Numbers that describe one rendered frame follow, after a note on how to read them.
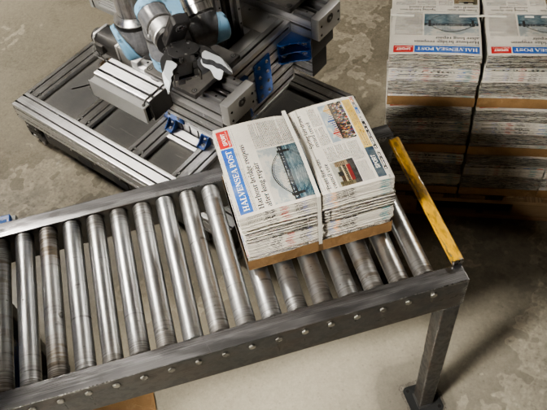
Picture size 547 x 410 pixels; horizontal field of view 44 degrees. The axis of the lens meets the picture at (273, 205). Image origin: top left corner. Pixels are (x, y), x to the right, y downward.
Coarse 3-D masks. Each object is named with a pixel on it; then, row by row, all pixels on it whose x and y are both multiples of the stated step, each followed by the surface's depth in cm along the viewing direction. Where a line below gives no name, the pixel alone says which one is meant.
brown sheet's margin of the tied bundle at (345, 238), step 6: (390, 222) 168; (366, 228) 167; (372, 228) 168; (378, 228) 169; (384, 228) 170; (390, 228) 170; (348, 234) 167; (354, 234) 168; (360, 234) 169; (366, 234) 170; (372, 234) 170; (336, 240) 168; (342, 240) 169; (348, 240) 169; (354, 240) 170
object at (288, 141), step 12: (276, 120) 168; (288, 132) 165; (300, 132) 165; (288, 144) 163; (300, 144) 162; (300, 156) 160; (312, 156) 159; (300, 168) 157; (312, 168) 157; (300, 180) 155; (324, 180) 155; (312, 192) 153; (324, 192) 153; (312, 204) 154; (324, 204) 155; (312, 216) 158; (324, 216) 159; (312, 228) 162; (324, 228) 163; (312, 240) 166
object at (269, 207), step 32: (224, 128) 167; (256, 128) 166; (224, 160) 160; (256, 160) 160; (288, 160) 159; (256, 192) 154; (288, 192) 153; (256, 224) 153; (288, 224) 157; (256, 256) 164
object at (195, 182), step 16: (384, 128) 194; (384, 144) 194; (192, 176) 189; (208, 176) 189; (128, 192) 187; (144, 192) 187; (160, 192) 186; (176, 192) 186; (224, 192) 192; (64, 208) 186; (80, 208) 185; (96, 208) 185; (112, 208) 185; (128, 208) 186; (176, 208) 192; (0, 224) 184; (16, 224) 184; (32, 224) 183; (48, 224) 183
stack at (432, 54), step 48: (432, 0) 223; (480, 0) 227; (528, 0) 219; (432, 48) 209; (480, 48) 207; (528, 48) 205; (432, 96) 222; (480, 96) 219; (528, 96) 216; (480, 144) 236; (528, 144) 234; (432, 192) 261
